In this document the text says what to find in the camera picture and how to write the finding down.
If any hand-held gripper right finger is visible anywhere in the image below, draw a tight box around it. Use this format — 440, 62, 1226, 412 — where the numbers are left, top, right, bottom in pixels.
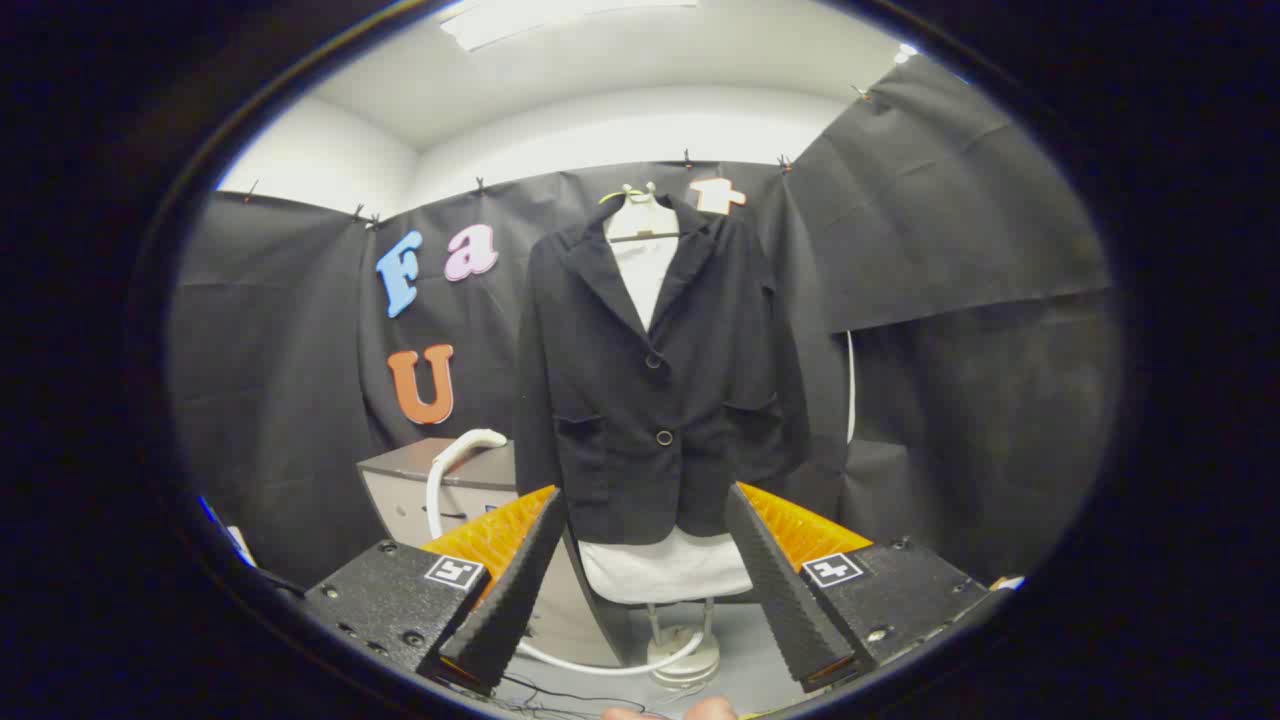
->
724, 482, 1004, 693

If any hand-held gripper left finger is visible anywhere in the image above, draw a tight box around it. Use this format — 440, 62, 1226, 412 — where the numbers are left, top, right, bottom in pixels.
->
303, 485, 569, 698

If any white shirt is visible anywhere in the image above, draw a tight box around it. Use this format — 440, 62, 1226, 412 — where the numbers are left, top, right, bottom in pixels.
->
578, 235, 753, 606

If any white garment steamer head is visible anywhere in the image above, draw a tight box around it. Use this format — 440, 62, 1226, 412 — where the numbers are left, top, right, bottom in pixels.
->
427, 428, 509, 541

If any black suit jacket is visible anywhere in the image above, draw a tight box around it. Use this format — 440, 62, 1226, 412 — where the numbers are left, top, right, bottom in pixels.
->
513, 195, 811, 546

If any white steamer base with poles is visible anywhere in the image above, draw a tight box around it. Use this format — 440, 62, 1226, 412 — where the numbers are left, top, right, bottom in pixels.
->
645, 598, 721, 691

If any white clothes hanger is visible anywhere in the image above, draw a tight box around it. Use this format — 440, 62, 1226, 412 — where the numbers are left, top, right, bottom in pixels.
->
598, 182, 683, 244

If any grey drawer cabinet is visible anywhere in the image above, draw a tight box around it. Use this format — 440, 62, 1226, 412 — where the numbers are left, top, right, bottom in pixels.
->
357, 437, 633, 669

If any black backdrop cloth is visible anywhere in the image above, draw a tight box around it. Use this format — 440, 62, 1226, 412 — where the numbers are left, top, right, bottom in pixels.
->
165, 55, 1121, 591

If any white steamer hose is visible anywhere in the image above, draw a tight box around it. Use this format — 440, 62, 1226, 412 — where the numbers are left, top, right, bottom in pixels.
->
515, 630, 706, 679

